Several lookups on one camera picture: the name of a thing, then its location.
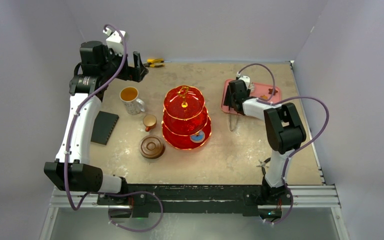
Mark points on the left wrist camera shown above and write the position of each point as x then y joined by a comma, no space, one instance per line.
114,41

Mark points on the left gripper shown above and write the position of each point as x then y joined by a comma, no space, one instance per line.
135,73

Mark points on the red three-tier cake stand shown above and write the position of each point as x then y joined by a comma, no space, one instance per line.
185,114

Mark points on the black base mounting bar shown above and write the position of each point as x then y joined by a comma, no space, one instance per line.
142,199

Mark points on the pink serving tray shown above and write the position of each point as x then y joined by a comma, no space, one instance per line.
259,90

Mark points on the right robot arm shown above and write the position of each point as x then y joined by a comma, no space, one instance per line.
284,131

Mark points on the black serving tongs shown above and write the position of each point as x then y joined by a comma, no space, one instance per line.
233,122

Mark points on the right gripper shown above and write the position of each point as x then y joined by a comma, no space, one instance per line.
233,100

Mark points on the blue frosted donut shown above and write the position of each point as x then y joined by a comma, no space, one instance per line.
198,137

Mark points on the white chocolate-drizzled donut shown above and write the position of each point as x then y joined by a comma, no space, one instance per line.
251,87

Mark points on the white mug with tea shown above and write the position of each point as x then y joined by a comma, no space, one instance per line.
131,101

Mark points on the round brown wooden lid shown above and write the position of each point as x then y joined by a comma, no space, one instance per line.
152,147

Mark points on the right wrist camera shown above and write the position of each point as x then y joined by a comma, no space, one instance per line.
246,79

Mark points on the brown star cookie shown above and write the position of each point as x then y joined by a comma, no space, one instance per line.
272,91

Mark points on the black-handled pliers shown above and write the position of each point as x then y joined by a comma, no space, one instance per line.
263,165

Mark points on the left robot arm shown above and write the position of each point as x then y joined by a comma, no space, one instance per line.
100,64

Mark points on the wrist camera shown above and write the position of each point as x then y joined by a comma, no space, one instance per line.
114,41
246,79

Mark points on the small copper cup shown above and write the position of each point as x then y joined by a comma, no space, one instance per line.
149,121

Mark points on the yellow-handled pliers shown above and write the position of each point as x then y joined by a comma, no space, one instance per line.
154,63

